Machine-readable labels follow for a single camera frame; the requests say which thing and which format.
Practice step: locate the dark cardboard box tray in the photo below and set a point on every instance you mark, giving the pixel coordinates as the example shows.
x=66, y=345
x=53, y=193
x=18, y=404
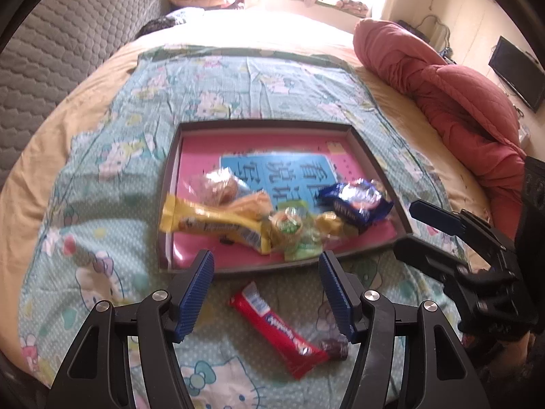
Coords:
x=272, y=266

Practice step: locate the dark patterned cloth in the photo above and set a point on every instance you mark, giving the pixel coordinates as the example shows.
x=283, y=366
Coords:
x=170, y=21

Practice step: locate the cartoon cat printed blanket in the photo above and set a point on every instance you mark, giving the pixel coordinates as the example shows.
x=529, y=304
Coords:
x=106, y=221

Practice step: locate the beige bed sheet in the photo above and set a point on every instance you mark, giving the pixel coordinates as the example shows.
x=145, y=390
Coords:
x=85, y=76

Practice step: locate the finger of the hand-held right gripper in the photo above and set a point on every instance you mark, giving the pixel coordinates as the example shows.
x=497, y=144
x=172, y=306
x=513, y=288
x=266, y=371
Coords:
x=438, y=217
x=425, y=255

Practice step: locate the orange bread packet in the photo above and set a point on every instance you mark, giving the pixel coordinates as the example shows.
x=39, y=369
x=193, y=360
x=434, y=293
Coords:
x=253, y=204

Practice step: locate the blue cookie packet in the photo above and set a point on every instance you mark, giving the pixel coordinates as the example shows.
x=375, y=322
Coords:
x=353, y=204

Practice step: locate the red quilt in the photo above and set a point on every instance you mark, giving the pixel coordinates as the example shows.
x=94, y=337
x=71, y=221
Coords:
x=460, y=93

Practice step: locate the clear-wrapped brown pastry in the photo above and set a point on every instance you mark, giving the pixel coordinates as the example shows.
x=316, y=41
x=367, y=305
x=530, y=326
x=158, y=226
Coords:
x=217, y=189

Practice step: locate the yellow snack packet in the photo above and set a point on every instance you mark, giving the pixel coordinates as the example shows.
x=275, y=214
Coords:
x=204, y=221

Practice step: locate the red snack packet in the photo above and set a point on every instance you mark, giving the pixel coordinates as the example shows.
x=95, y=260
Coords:
x=276, y=328

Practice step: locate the black flat television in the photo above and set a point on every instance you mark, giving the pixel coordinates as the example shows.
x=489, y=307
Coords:
x=517, y=72

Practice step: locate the pink book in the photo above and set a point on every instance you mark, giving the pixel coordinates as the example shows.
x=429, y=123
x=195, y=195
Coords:
x=196, y=153

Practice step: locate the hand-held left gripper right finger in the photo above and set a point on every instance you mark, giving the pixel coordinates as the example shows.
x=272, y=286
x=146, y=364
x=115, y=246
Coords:
x=336, y=294

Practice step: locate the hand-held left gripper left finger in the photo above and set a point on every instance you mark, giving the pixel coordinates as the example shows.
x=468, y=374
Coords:
x=196, y=292

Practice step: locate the green and yellow cake packet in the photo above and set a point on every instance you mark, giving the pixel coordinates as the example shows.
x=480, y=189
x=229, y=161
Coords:
x=300, y=247

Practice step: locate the clear packet with green label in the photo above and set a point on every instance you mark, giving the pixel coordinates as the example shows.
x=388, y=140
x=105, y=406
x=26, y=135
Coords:
x=287, y=223

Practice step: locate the grey quilted headboard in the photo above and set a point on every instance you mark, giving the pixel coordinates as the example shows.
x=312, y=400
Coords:
x=64, y=30

